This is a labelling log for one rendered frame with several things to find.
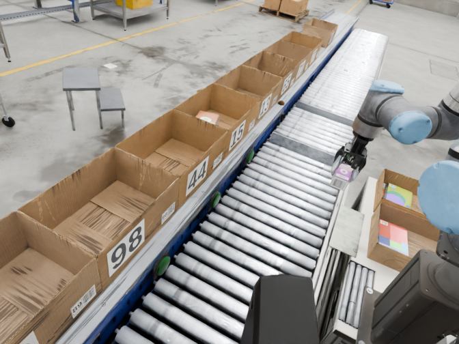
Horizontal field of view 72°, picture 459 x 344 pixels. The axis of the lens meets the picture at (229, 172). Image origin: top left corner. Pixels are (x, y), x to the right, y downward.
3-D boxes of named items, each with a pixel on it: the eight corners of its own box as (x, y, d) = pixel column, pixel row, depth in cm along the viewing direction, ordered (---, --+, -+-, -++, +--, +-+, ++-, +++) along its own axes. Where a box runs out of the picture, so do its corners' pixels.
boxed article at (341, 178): (348, 177, 121) (353, 167, 119) (344, 191, 114) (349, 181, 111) (334, 171, 123) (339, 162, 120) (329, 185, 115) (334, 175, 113)
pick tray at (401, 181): (453, 245, 149) (467, 231, 142) (372, 211, 158) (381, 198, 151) (447, 208, 170) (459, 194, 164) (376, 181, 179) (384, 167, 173)
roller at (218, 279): (296, 333, 109) (300, 327, 106) (170, 264, 122) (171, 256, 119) (300, 321, 113) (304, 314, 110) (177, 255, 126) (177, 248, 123)
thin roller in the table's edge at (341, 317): (344, 321, 110) (356, 263, 131) (339, 318, 111) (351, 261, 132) (342, 323, 112) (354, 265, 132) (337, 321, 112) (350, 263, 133)
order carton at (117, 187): (102, 292, 91) (96, 257, 81) (29, 247, 99) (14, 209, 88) (177, 210, 121) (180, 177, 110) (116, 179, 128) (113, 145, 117)
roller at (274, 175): (335, 209, 162) (338, 202, 159) (244, 170, 175) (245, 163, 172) (336, 203, 166) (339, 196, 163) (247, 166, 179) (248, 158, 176)
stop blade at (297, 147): (341, 173, 185) (346, 160, 180) (268, 144, 197) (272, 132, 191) (341, 172, 186) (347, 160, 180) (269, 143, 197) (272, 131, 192)
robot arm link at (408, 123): (448, 118, 81) (419, 95, 90) (409, 115, 78) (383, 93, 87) (427, 148, 86) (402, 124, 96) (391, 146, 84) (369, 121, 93)
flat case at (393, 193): (411, 194, 169) (412, 192, 168) (409, 216, 155) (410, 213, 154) (385, 183, 173) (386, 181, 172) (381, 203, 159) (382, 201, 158)
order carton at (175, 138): (177, 211, 120) (179, 177, 110) (115, 180, 128) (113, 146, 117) (223, 160, 149) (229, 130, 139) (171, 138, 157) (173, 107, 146)
